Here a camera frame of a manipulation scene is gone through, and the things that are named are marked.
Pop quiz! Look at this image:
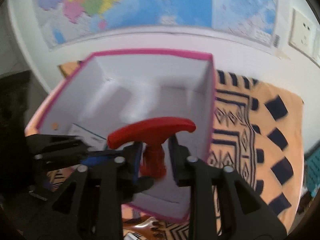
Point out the red T-handle brush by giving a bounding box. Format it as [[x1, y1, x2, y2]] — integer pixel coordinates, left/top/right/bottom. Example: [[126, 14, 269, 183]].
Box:
[[107, 116, 196, 179]]

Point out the white wall socket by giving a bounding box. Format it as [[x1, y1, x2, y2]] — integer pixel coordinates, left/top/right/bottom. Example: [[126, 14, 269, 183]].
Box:
[[289, 9, 316, 56]]

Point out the blue perforated basket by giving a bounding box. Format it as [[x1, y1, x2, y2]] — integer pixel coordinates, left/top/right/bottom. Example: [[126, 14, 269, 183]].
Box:
[[305, 147, 320, 198]]

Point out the blue white card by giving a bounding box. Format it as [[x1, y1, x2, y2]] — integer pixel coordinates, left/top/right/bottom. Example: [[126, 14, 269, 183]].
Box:
[[68, 124, 107, 151]]

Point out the brown wooden comb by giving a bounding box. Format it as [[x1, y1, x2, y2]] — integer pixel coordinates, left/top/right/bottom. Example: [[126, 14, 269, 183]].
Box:
[[123, 217, 165, 240]]

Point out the colourful wall map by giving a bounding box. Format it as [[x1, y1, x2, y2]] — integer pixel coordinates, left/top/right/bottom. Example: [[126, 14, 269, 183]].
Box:
[[33, 0, 278, 48]]

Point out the orange patterned cloth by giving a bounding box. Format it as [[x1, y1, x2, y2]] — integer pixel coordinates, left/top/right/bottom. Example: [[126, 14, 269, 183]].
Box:
[[46, 61, 305, 240]]

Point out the magenta cardboard box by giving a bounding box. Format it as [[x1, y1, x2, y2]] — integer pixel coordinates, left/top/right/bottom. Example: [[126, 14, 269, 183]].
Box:
[[24, 48, 217, 223]]

